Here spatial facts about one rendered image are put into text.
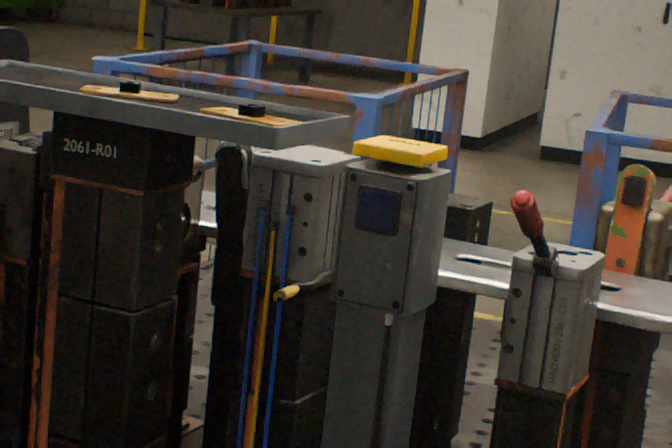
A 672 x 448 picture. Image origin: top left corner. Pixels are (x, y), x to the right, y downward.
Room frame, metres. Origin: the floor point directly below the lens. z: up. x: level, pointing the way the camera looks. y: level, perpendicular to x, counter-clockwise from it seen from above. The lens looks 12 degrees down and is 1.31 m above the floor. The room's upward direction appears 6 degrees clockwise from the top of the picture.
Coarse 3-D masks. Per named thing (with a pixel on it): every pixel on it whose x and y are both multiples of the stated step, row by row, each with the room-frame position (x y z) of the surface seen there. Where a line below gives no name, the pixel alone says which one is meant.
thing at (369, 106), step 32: (96, 64) 3.58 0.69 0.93; (128, 64) 3.56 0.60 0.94; (256, 64) 4.67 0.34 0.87; (352, 64) 4.60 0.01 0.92; (384, 64) 4.57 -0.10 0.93; (416, 64) 4.54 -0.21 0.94; (256, 96) 4.70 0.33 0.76; (320, 96) 3.41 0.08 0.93; (352, 96) 3.39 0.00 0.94; (384, 96) 3.45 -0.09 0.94; (448, 96) 4.48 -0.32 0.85; (448, 128) 4.48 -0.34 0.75; (448, 160) 4.47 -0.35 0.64
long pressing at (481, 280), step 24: (456, 240) 1.47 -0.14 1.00; (456, 264) 1.35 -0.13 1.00; (504, 264) 1.39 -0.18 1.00; (456, 288) 1.29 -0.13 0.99; (480, 288) 1.28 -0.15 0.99; (504, 288) 1.27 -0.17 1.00; (624, 288) 1.33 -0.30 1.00; (648, 288) 1.34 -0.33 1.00; (600, 312) 1.23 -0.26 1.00; (624, 312) 1.23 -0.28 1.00; (648, 312) 1.22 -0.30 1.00
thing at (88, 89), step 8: (80, 88) 1.16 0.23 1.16; (88, 88) 1.17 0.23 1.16; (96, 88) 1.18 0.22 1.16; (104, 88) 1.18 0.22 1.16; (112, 88) 1.18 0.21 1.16; (120, 88) 1.16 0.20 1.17; (128, 88) 1.16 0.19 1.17; (136, 88) 1.16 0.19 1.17; (112, 96) 1.15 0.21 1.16; (120, 96) 1.15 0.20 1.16; (128, 96) 1.15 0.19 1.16; (136, 96) 1.15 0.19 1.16; (144, 96) 1.15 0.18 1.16; (152, 96) 1.16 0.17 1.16; (160, 96) 1.17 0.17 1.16; (168, 96) 1.18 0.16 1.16; (176, 96) 1.18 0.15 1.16
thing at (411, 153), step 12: (360, 144) 1.05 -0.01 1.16; (372, 144) 1.04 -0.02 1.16; (384, 144) 1.05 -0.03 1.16; (396, 144) 1.05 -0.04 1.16; (408, 144) 1.06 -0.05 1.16; (420, 144) 1.07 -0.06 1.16; (432, 144) 1.08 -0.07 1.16; (360, 156) 1.05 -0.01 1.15; (372, 156) 1.04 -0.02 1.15; (384, 156) 1.04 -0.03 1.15; (396, 156) 1.03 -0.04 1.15; (408, 156) 1.03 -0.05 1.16; (420, 156) 1.03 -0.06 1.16; (432, 156) 1.05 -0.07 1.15; (444, 156) 1.07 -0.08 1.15; (396, 168) 1.05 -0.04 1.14; (408, 168) 1.05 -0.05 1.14
